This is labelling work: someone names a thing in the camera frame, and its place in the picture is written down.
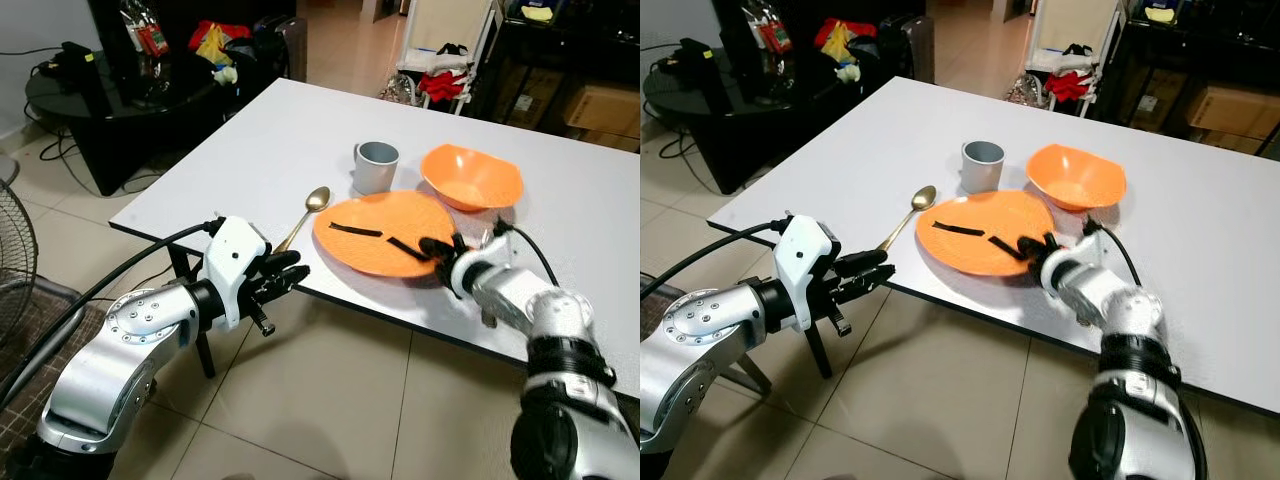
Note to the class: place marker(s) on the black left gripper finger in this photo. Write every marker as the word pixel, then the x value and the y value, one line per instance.
pixel 864 261
pixel 282 262
pixel 872 282
pixel 290 281

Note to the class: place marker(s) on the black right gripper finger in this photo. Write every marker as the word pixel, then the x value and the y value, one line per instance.
pixel 434 248
pixel 1036 274
pixel 442 276
pixel 1030 246

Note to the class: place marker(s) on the orange plastic plate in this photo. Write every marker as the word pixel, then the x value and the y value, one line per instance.
pixel 985 210
pixel 390 215

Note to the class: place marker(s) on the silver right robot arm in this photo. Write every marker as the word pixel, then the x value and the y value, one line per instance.
pixel 1140 390
pixel 570 380

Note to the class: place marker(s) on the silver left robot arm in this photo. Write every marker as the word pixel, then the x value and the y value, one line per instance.
pixel 120 350
pixel 700 340

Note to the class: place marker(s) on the black tape strip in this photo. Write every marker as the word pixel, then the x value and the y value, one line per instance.
pixel 405 247
pixel 958 230
pixel 356 231
pixel 1002 245

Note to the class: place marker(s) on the black table leg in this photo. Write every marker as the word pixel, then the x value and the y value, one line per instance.
pixel 195 320
pixel 820 350

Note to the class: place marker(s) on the gold metal spoon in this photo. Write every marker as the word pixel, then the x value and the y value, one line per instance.
pixel 923 198
pixel 317 199

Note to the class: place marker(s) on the orange plastic bowl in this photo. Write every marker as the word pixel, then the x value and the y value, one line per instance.
pixel 470 178
pixel 1075 178

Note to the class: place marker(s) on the grey cup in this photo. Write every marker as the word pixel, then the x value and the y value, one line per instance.
pixel 982 170
pixel 375 172

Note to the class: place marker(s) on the patterned brown bag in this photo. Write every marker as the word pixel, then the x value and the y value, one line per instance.
pixel 1022 92
pixel 398 92

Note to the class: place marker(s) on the red cloth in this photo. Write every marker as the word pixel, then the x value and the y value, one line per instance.
pixel 1070 86
pixel 443 86

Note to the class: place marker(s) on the black round side table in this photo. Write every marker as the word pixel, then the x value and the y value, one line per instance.
pixel 110 120
pixel 730 120

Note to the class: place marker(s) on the dark suitcase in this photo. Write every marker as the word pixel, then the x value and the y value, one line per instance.
pixel 285 45
pixel 910 45

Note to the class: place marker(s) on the brown cardboard box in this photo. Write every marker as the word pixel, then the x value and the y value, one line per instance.
pixel 1228 110
pixel 605 110

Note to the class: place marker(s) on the white folding chair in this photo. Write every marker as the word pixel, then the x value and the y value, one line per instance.
pixel 1075 25
pixel 445 25

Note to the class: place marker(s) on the clear bottle with red label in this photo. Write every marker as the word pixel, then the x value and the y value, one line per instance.
pixel 770 32
pixel 148 35

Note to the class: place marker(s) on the dark floor fan grille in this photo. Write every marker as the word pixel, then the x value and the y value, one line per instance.
pixel 15 250

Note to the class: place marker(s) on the black shelf unit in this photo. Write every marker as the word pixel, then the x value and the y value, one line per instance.
pixel 1200 50
pixel 590 50

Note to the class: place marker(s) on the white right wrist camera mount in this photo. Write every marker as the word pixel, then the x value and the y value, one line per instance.
pixel 482 268
pixel 1072 266

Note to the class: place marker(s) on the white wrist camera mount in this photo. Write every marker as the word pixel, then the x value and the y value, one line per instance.
pixel 233 262
pixel 482 268
pixel 803 262
pixel 1072 266

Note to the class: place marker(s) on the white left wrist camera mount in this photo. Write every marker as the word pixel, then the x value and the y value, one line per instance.
pixel 803 262
pixel 233 262

